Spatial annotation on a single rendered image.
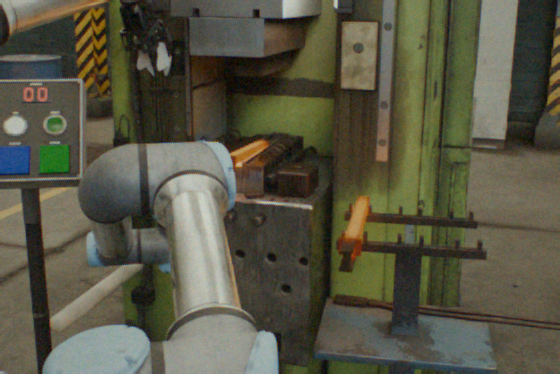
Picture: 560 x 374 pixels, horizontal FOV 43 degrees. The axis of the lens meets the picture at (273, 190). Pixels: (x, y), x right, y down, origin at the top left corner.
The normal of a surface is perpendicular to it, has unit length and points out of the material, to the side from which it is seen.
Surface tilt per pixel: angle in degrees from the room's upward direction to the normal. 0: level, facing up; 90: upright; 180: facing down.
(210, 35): 90
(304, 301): 90
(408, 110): 90
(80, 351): 8
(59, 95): 60
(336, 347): 0
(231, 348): 17
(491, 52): 90
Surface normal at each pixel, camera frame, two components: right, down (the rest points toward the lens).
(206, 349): 0.04, -0.84
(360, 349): 0.00, -0.96
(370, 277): -0.29, 0.26
